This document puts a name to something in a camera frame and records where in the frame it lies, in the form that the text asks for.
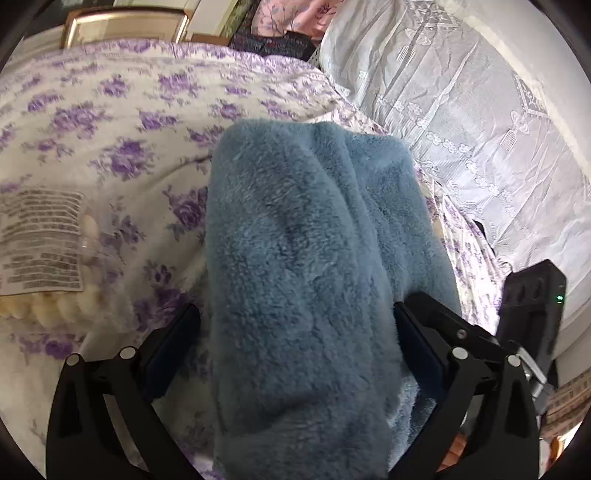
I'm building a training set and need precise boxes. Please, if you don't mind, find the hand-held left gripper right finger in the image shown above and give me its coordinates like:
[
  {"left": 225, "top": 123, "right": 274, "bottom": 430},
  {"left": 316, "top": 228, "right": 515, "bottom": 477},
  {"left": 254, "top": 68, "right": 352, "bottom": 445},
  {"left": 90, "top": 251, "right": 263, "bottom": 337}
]
[{"left": 392, "top": 302, "right": 540, "bottom": 480}]

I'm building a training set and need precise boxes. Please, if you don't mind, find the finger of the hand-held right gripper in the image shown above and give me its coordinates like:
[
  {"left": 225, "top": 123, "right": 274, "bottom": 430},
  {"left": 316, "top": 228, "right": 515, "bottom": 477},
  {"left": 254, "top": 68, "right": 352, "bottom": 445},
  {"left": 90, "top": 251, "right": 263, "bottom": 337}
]
[{"left": 405, "top": 292, "right": 502, "bottom": 364}]

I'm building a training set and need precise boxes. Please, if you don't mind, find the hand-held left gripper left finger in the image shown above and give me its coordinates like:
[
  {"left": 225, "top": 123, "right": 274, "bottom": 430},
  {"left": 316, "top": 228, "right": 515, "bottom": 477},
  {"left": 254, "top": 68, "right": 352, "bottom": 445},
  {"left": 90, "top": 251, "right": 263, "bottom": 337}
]
[{"left": 46, "top": 302, "right": 201, "bottom": 480}]

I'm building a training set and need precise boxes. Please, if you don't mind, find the blue fleece zip jacket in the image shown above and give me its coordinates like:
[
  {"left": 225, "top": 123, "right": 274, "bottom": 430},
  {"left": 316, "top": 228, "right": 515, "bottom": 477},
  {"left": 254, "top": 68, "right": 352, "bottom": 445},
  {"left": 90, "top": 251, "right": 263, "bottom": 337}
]
[{"left": 203, "top": 117, "right": 462, "bottom": 480}]

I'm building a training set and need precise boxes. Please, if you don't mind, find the labelled clear plastic package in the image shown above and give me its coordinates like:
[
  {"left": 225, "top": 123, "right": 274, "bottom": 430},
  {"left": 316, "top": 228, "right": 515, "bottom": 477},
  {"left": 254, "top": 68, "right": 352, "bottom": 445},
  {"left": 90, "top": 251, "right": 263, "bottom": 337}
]
[{"left": 0, "top": 187, "right": 134, "bottom": 328}]

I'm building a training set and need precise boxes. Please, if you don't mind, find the white lace cover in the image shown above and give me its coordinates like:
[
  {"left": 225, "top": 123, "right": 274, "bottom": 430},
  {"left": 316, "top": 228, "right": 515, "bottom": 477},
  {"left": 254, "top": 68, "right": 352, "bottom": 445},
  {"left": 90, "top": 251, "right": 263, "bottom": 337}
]
[{"left": 318, "top": 0, "right": 591, "bottom": 324}]

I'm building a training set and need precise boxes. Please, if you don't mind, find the purple floral bed sheet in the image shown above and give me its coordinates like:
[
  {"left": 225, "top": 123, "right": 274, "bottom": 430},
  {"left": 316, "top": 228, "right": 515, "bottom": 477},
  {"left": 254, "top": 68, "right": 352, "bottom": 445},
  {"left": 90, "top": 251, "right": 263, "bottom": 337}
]
[{"left": 0, "top": 37, "right": 509, "bottom": 480}]

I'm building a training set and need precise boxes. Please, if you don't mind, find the dark patterned cloth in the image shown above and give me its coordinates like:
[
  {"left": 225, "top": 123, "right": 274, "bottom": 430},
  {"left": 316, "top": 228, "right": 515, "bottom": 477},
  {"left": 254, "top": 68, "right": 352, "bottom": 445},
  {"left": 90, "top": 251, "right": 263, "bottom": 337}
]
[{"left": 228, "top": 30, "right": 319, "bottom": 61}]

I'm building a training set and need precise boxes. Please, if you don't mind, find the beige wooden nightstand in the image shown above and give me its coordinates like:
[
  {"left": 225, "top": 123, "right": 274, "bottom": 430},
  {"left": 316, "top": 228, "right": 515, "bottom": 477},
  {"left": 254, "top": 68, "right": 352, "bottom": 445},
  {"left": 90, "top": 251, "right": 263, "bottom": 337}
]
[{"left": 60, "top": 9, "right": 192, "bottom": 49}]

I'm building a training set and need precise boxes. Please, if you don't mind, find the pink floral cloth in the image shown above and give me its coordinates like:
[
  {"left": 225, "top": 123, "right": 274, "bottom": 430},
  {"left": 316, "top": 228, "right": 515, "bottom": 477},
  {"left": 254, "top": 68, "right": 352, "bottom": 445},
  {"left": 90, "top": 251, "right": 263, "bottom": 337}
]
[{"left": 254, "top": 0, "right": 347, "bottom": 42}]

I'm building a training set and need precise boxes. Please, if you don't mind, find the green patterned cloth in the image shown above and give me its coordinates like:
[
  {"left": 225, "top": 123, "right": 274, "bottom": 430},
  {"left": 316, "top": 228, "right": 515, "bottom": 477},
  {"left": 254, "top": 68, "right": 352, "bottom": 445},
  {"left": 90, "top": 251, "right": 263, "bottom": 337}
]
[{"left": 224, "top": 0, "right": 262, "bottom": 35}]

